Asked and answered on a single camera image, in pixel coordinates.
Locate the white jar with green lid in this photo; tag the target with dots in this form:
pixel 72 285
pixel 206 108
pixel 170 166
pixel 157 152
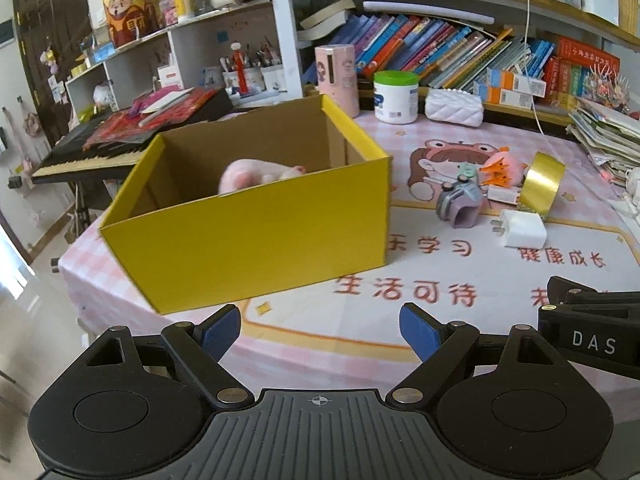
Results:
pixel 396 100

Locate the white quilted purse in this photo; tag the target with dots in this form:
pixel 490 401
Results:
pixel 452 107

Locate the mint green stapler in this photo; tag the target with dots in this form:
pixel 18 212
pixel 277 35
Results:
pixel 469 170

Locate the black electric keyboard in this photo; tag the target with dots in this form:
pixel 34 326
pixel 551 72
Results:
pixel 75 155

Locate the pink cylindrical humidifier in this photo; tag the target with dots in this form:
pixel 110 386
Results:
pixel 336 80

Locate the pink plush toy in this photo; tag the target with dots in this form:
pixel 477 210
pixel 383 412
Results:
pixel 245 175

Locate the dark wooden door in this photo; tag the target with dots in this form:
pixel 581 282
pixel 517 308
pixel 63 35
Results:
pixel 50 35

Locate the orange and blue box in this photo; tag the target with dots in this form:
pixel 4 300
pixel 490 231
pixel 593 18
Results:
pixel 500 96
pixel 515 81

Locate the fortune god paper box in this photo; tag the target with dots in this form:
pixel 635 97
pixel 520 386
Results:
pixel 130 15

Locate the white pen holder cup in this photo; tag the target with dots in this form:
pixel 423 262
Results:
pixel 242 81
pixel 273 80

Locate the red boxed book set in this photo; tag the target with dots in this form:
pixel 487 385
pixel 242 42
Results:
pixel 585 60

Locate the wicker basket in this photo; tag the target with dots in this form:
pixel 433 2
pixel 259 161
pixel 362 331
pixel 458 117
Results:
pixel 630 5

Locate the colourful crystal ornament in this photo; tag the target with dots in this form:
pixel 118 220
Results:
pixel 607 87

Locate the white plastic bottle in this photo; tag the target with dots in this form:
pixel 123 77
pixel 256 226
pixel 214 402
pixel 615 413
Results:
pixel 182 2

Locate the yellow cardboard box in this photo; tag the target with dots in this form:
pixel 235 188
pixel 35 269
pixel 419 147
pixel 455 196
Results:
pixel 250 240

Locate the row of colourful books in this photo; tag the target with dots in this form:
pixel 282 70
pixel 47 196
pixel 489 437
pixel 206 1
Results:
pixel 430 50

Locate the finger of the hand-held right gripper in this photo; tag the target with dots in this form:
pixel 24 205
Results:
pixel 570 290

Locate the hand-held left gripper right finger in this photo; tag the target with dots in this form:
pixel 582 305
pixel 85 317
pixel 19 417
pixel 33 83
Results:
pixel 420 332

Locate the red santa pen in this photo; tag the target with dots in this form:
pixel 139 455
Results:
pixel 243 70

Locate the white charger plug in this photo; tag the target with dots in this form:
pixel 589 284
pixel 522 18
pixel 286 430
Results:
pixel 522 229

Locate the white shelf unit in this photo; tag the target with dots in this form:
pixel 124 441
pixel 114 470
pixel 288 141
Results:
pixel 285 35

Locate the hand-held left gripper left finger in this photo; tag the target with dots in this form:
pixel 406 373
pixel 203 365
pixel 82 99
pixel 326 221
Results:
pixel 222 332

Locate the keyboard stand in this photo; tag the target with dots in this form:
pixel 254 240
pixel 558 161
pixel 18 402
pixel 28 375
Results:
pixel 82 210

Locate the pile of lying beige books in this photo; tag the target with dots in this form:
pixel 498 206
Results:
pixel 325 17

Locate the stack of papers and booklets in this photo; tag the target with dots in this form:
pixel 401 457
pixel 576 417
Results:
pixel 607 135

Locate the gold tape roll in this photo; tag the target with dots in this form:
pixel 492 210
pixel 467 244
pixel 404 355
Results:
pixel 540 182

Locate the pink printed table mat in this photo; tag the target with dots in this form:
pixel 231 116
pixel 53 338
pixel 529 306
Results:
pixel 350 280

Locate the small white staple box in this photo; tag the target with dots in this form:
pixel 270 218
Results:
pixel 502 194

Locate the pile of red packets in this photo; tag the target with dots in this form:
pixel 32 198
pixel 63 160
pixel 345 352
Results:
pixel 130 125

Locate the orange plush toy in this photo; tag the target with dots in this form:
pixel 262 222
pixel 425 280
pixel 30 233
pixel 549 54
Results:
pixel 502 167

